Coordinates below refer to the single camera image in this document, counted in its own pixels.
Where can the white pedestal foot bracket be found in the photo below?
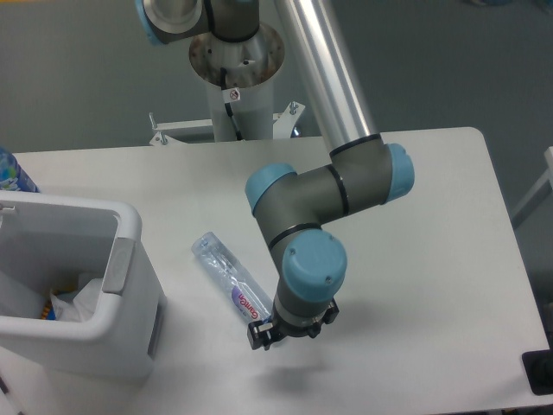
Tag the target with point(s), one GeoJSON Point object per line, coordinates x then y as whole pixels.
{"type": "Point", "coordinates": [285, 125]}

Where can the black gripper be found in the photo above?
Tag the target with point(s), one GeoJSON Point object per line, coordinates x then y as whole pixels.
{"type": "Point", "coordinates": [291, 320]}

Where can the black clamp at table edge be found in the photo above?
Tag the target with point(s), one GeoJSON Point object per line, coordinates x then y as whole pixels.
{"type": "Point", "coordinates": [538, 368]}

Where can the clear plastic water bottle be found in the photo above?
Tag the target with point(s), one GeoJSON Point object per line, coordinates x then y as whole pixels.
{"type": "Point", "coordinates": [233, 279]}

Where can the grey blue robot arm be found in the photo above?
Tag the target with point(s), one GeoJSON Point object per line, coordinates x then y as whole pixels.
{"type": "Point", "coordinates": [290, 208]}

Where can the blue yellow snack packet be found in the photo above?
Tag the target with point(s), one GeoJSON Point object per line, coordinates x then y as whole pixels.
{"type": "Point", "coordinates": [48, 312]}

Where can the white frame leg right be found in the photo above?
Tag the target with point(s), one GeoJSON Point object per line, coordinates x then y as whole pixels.
{"type": "Point", "coordinates": [537, 193]}

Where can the white plastic trash can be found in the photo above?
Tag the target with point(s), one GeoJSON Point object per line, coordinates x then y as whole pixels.
{"type": "Point", "coordinates": [60, 243]}

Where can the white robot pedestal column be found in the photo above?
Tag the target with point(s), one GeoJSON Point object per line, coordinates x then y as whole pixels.
{"type": "Point", "coordinates": [239, 79]}

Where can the clear plastic wrapper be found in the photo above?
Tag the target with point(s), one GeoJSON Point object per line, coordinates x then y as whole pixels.
{"type": "Point", "coordinates": [77, 306]}

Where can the blue patterned bottle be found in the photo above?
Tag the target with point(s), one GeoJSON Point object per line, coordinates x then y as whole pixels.
{"type": "Point", "coordinates": [13, 176]}

